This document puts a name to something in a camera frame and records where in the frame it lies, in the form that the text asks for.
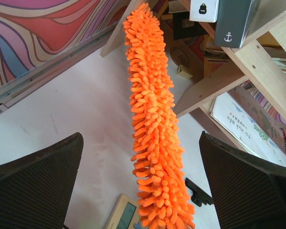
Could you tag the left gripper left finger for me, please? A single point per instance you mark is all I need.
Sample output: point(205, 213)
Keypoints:
point(35, 190)

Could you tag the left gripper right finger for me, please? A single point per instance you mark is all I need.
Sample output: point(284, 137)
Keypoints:
point(248, 192)

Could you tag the orange chenille duster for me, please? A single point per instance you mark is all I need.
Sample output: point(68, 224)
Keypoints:
point(164, 202)

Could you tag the black binder clip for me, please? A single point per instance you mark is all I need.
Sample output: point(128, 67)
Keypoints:
point(198, 197)

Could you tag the spiral notebook under shelf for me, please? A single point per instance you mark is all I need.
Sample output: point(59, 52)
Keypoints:
point(269, 144)

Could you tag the yellow blue calculator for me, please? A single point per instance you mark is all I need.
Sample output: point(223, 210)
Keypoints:
point(124, 214)

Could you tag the dark anchor book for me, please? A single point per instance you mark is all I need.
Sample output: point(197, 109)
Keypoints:
point(233, 21)

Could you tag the white box with bag icon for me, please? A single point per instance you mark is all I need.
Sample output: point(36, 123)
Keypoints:
point(204, 10)

